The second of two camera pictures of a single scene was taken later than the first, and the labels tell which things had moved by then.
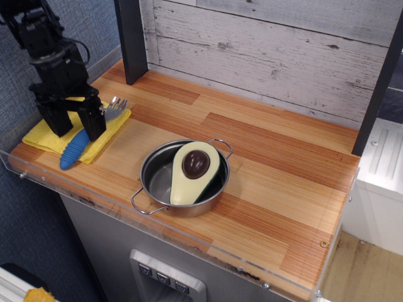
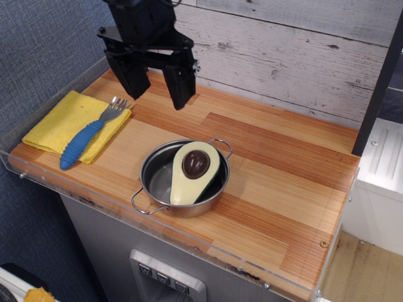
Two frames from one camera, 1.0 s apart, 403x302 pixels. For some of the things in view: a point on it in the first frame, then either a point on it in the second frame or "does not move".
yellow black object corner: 17,285 does not move
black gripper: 63,78 → 146,30
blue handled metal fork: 115,107 does not move
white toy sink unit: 374,212 does not move
